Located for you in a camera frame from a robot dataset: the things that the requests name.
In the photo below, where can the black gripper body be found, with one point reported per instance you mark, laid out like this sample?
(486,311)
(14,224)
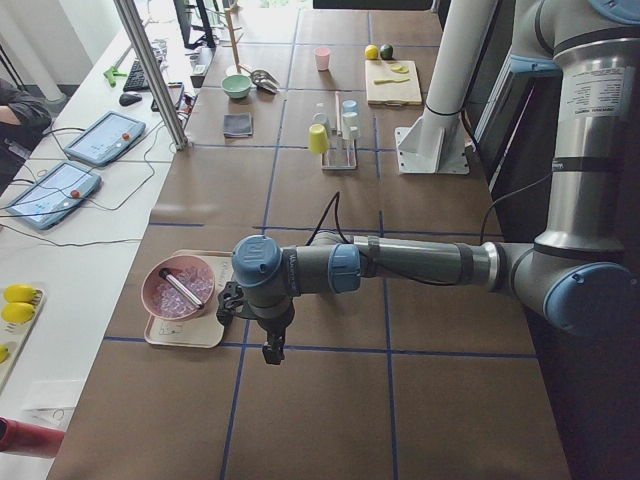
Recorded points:
(272,330)

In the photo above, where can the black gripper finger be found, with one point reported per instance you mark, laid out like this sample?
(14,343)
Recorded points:
(278,353)
(268,353)

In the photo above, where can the pink cup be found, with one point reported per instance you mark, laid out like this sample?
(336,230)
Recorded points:
(322,58)

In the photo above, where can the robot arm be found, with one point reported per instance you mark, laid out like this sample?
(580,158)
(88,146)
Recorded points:
(571,274)

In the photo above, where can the yellow cup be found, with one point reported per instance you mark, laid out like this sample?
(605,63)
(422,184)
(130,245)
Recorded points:
(318,141)

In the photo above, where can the white cup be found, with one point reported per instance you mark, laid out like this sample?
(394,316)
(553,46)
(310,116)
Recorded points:
(350,125)

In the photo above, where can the grey cup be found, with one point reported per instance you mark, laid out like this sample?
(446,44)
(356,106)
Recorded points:
(322,119)

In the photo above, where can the light blue cup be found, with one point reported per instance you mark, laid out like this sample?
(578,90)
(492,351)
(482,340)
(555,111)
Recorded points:
(350,106)

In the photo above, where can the beige tray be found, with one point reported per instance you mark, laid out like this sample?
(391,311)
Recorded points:
(175,321)

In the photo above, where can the pink bowl with ice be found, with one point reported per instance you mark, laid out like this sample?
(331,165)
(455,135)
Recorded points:
(161,300)

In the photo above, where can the grey folded cloth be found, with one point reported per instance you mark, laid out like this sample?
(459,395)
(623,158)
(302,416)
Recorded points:
(238,125)

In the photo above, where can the mint green bowl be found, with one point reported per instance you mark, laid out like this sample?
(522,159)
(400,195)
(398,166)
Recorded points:
(236,86)

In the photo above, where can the metal scoop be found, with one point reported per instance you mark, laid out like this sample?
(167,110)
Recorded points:
(265,81)

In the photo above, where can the far teach pendant tablet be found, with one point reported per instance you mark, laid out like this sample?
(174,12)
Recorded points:
(105,140)

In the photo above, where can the teach pendant tablet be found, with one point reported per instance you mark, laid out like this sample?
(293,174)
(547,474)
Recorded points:
(55,196)
(105,140)

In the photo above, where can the wooden mug tree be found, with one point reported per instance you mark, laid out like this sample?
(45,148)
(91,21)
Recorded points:
(237,67)

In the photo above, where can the near teach pendant tablet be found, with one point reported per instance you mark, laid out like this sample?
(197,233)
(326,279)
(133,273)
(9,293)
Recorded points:
(55,196)

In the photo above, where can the tray with yellow lemons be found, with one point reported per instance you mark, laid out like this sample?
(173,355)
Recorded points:
(20,307)

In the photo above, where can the wooden cutting board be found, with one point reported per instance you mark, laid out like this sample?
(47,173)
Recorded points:
(408,93)

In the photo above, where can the black computer mouse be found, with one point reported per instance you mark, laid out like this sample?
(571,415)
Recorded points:
(128,99)

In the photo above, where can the red bottle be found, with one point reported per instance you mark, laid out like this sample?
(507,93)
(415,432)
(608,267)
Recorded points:
(25,439)

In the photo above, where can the black keyboard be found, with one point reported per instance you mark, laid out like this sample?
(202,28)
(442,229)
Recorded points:
(136,80)

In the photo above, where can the lemon slice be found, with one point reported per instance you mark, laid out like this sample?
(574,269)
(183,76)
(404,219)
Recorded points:
(399,68)

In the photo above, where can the yellow lemon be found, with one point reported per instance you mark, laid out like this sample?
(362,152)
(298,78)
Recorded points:
(371,52)

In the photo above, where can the green plastic tool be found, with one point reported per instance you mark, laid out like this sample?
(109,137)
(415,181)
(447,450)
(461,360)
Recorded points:
(112,74)

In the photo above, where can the person at desk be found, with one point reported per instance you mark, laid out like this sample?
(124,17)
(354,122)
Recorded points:
(24,118)

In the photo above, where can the white wire cup holder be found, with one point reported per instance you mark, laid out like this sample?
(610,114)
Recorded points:
(342,154)

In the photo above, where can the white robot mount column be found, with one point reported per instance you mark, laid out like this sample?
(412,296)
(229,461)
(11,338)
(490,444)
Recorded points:
(434,144)

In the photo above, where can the aluminium frame post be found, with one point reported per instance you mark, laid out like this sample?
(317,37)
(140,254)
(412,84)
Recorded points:
(136,33)

